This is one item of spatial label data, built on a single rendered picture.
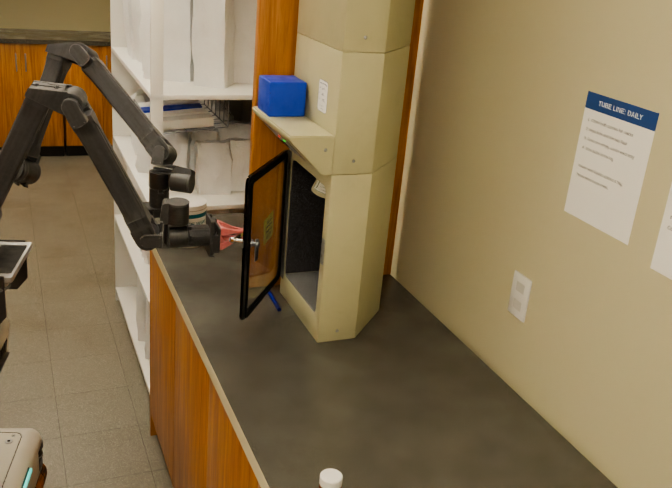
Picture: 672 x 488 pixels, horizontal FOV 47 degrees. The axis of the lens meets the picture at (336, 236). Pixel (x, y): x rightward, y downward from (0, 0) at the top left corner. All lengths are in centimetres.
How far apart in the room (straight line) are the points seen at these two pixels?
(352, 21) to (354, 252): 59
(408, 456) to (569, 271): 55
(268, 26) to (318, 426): 106
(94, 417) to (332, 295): 167
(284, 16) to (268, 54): 11
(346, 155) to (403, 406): 62
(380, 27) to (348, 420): 91
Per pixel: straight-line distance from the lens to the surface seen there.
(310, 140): 189
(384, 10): 190
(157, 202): 230
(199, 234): 205
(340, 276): 205
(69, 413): 354
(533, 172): 195
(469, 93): 218
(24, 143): 199
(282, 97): 205
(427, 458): 175
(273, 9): 219
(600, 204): 177
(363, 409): 187
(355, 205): 199
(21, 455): 287
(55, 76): 246
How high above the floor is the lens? 197
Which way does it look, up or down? 21 degrees down
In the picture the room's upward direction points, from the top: 5 degrees clockwise
